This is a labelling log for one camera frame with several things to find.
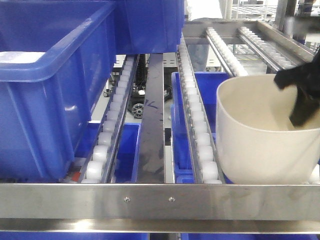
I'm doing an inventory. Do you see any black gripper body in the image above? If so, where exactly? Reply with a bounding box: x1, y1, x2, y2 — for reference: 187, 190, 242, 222
273, 53, 320, 92

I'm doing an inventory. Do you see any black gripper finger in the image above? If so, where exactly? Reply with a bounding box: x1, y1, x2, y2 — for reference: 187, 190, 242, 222
289, 85, 320, 127

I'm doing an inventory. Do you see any black wheeled robot base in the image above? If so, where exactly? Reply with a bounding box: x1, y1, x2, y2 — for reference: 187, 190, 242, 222
103, 53, 173, 119

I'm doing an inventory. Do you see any far roller track right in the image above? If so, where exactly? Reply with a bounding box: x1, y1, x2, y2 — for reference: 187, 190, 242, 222
237, 25, 298, 73

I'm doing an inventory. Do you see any far roller track left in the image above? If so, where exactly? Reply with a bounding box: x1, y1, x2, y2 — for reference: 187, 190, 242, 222
206, 27, 248, 77

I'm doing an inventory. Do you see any middle white roller track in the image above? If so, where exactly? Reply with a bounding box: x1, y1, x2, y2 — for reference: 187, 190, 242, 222
176, 37, 226, 184

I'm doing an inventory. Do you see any white roller track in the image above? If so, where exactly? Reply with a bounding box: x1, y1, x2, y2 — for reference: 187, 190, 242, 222
176, 37, 226, 184
77, 55, 140, 184

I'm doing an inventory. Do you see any person in white coat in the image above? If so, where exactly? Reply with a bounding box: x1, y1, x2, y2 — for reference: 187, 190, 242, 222
186, 0, 224, 72

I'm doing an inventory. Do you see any steel centre divider bar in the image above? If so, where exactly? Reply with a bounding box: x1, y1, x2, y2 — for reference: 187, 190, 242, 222
136, 53, 165, 184

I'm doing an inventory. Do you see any blue crate rear on rollers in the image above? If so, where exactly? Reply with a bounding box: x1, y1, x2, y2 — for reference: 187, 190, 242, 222
114, 0, 184, 55

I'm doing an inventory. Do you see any blue crate lower left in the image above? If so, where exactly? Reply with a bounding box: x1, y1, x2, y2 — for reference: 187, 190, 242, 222
75, 122, 141, 183

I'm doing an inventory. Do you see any left white roller track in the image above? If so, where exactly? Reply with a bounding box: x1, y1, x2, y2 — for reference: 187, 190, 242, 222
77, 55, 140, 184

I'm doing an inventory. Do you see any large blue crate front left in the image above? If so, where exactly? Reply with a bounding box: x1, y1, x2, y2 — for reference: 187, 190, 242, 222
0, 0, 116, 181

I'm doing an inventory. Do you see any steel front shelf rail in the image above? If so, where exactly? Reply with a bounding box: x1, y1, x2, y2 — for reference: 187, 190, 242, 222
0, 183, 320, 234

